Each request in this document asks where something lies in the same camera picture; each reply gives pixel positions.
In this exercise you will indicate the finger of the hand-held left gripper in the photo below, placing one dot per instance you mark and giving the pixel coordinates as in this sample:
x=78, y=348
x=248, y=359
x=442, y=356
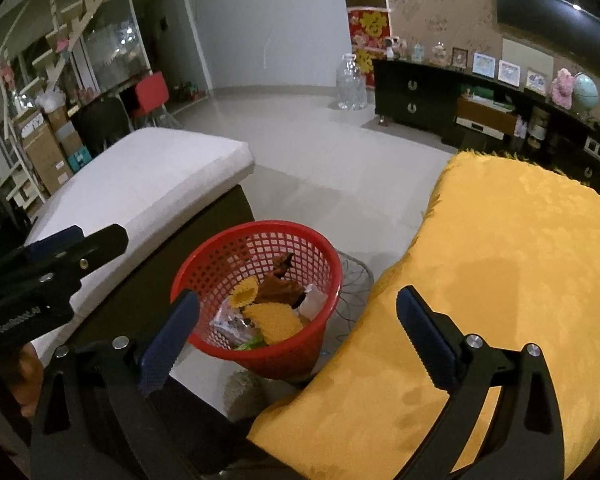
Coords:
x=90, y=255
x=55, y=241

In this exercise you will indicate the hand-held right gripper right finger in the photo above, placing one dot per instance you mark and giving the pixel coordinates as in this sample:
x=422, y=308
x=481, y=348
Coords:
x=427, y=340

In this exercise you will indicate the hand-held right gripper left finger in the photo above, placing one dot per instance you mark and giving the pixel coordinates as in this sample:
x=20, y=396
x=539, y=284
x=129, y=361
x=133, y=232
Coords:
x=172, y=345

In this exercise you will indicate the white printed packet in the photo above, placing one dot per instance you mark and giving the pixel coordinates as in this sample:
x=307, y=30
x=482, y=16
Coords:
x=236, y=329

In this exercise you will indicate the green packet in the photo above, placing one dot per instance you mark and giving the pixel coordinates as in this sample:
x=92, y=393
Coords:
x=250, y=344

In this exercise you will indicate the small yellow foam net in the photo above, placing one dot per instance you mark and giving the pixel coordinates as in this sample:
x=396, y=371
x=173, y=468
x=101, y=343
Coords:
x=244, y=294

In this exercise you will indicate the red plastic mesh basket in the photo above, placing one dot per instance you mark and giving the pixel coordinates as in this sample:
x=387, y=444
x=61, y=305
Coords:
x=215, y=260

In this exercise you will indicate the yellow knitted cloth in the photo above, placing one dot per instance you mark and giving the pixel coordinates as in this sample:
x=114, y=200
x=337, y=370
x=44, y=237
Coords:
x=275, y=322

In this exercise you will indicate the brown and black bag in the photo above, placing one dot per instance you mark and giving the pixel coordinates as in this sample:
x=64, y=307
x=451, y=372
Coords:
x=280, y=290

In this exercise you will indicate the white tissue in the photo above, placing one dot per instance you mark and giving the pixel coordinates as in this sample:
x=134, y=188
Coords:
x=312, y=302

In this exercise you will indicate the person's left hand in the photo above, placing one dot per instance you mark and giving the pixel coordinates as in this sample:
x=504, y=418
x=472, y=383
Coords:
x=30, y=380

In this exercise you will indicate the dark sofa base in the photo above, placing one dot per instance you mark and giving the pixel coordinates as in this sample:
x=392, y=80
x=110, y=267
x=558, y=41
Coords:
x=145, y=290

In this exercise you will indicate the grey shaggy mat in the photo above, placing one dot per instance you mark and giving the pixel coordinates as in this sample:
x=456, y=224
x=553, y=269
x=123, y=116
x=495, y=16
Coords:
x=242, y=392

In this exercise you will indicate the stack of cardboard boxes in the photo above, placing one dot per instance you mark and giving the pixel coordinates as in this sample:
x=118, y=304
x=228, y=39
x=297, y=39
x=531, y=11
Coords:
x=45, y=155

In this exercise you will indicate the teal box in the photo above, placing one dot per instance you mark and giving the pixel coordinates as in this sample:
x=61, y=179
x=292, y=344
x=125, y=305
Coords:
x=81, y=158

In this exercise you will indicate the yellow patterned tablecloth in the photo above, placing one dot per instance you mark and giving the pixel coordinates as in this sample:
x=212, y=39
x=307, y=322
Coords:
x=480, y=260

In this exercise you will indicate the black chair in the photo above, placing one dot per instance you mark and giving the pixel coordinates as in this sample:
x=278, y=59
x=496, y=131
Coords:
x=100, y=122

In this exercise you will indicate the white plastic bag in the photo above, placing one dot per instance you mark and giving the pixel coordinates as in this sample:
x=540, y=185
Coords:
x=51, y=101

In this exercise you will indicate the red chair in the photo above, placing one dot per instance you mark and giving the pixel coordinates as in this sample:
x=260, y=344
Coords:
x=152, y=91

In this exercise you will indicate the white flat media player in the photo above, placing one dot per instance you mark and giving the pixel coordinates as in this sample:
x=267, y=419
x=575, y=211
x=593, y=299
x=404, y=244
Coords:
x=480, y=129

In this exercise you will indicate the brown wooden box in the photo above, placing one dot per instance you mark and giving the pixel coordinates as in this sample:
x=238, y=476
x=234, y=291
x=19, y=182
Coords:
x=485, y=115

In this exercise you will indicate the green flat box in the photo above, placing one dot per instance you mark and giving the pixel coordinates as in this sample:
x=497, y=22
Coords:
x=485, y=99

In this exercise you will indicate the black television cabinet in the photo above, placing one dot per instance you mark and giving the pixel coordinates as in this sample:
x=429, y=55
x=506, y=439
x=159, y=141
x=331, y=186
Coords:
x=405, y=90

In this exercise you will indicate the large clear water bottle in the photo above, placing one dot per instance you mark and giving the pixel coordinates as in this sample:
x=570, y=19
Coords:
x=351, y=82

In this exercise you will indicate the pink plush toy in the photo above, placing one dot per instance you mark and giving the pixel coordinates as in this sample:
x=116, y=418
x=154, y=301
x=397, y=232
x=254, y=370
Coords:
x=563, y=88

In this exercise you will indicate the pale blue globe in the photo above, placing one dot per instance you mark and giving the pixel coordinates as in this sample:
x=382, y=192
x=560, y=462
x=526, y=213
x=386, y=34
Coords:
x=585, y=92

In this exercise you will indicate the cow figurine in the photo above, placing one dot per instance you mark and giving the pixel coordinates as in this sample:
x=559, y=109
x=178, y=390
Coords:
x=395, y=47

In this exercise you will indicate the white photo frame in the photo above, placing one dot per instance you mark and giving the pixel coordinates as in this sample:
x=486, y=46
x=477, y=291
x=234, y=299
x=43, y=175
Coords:
x=536, y=81
x=509, y=71
x=484, y=64

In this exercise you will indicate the dark photo frame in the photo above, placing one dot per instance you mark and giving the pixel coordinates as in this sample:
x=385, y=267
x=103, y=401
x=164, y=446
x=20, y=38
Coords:
x=459, y=57

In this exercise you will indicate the red floral wall poster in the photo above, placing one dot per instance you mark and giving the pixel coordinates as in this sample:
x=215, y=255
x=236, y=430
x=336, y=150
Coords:
x=370, y=25

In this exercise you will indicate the black wall television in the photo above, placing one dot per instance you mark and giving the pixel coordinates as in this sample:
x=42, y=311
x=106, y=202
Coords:
x=545, y=0

